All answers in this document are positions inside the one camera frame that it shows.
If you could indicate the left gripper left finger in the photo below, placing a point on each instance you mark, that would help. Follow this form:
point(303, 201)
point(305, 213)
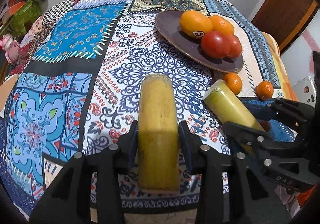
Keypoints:
point(128, 145)

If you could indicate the dark red tomato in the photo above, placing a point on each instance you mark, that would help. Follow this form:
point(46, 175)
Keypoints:
point(215, 45)

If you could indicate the brown wooden wardrobe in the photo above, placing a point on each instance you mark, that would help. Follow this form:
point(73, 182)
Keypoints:
point(285, 20)

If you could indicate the green cardboard box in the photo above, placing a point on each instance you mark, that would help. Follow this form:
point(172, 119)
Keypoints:
point(22, 21)

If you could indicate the large orange with sticker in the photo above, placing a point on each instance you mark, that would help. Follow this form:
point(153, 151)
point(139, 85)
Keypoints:
point(195, 24)

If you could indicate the dark red jujube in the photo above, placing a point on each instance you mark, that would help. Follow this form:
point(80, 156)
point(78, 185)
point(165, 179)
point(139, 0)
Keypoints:
point(265, 125)

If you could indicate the small mandarin orange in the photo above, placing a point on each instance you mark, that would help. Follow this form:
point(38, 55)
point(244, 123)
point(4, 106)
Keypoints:
point(234, 82)
point(264, 90)

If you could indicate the pink rabbit toy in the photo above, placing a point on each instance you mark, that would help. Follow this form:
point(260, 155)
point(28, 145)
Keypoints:
point(11, 48)

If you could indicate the blue patchwork patterned cloth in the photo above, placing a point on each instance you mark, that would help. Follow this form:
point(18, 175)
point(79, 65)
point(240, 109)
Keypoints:
point(80, 89)

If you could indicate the yellow sugarcane piece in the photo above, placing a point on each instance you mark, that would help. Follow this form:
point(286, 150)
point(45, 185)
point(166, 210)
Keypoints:
point(226, 107)
point(158, 142)

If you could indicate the white sliding wardrobe door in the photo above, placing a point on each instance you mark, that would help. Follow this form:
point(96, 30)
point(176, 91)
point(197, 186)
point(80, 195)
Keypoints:
point(297, 58)

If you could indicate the dark purple round plate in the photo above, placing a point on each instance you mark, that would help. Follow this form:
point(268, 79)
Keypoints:
point(167, 24)

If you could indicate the orange yellow blanket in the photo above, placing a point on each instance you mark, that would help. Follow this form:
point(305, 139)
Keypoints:
point(280, 68)

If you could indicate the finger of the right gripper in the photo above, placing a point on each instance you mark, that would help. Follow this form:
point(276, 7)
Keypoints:
point(241, 136)
point(291, 111)

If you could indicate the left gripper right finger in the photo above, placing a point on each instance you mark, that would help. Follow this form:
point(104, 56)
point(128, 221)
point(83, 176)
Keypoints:
point(190, 144)

